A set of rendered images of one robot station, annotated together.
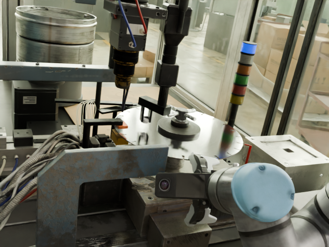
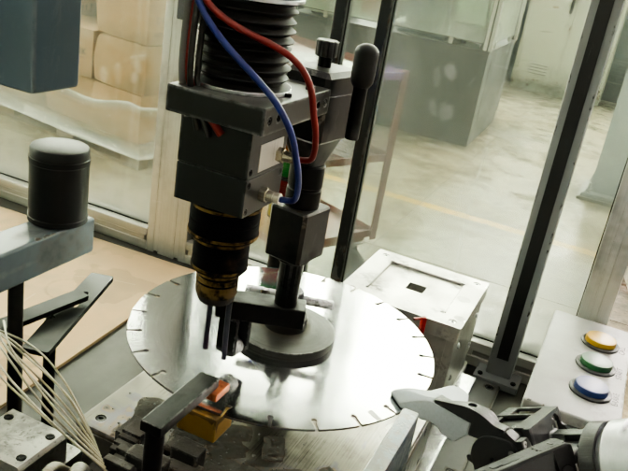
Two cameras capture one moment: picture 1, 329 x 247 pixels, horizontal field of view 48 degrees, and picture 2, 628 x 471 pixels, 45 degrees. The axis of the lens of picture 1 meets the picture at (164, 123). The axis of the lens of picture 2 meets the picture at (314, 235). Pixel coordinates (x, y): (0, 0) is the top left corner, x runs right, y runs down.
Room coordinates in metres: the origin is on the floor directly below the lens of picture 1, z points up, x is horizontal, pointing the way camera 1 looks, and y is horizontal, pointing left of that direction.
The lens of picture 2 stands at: (0.33, 0.43, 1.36)
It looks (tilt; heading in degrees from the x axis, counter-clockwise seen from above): 22 degrees down; 319
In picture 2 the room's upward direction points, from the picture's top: 10 degrees clockwise
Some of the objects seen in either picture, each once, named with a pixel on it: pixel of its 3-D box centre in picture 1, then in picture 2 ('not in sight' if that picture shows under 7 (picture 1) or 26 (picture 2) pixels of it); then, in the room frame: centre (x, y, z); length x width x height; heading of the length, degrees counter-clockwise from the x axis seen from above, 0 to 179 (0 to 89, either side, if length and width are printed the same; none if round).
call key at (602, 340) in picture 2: not in sight; (599, 343); (0.76, -0.50, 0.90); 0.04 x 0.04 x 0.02
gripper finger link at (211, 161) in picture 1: (205, 160); (443, 400); (0.70, -0.10, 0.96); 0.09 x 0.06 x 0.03; 10
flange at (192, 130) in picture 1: (179, 124); (285, 323); (0.88, -0.04, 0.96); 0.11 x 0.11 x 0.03
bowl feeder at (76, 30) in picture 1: (55, 58); not in sight; (1.48, 0.48, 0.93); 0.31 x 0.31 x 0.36
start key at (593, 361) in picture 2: not in sight; (594, 365); (0.73, -0.44, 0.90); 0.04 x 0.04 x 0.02
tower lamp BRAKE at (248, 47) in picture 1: (248, 47); not in sight; (1.13, -0.21, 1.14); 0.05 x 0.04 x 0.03; 28
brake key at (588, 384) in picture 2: not in sight; (590, 391); (0.70, -0.37, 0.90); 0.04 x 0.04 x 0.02
